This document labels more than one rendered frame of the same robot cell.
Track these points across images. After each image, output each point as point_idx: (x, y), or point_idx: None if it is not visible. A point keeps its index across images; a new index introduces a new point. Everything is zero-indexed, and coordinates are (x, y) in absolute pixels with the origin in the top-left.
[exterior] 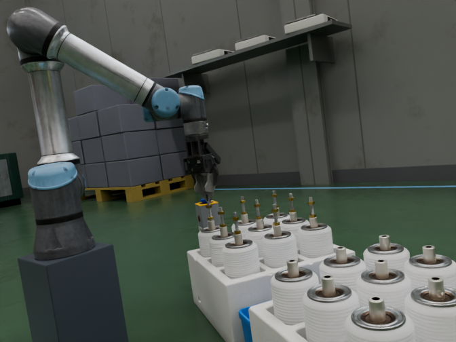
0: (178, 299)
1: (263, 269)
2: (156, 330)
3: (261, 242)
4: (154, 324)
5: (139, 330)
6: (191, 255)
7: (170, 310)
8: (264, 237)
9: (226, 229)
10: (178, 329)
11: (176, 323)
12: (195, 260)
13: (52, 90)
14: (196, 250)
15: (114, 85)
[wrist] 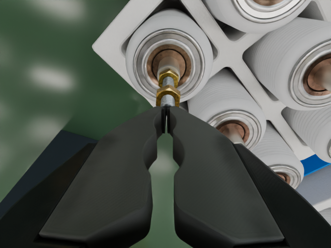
0: (83, 20)
1: (289, 145)
2: (118, 110)
3: (312, 144)
4: (105, 99)
5: (98, 113)
6: (121, 77)
7: (100, 61)
8: (326, 147)
9: None
10: (144, 107)
11: (132, 94)
12: (145, 97)
13: None
14: (115, 46)
15: None
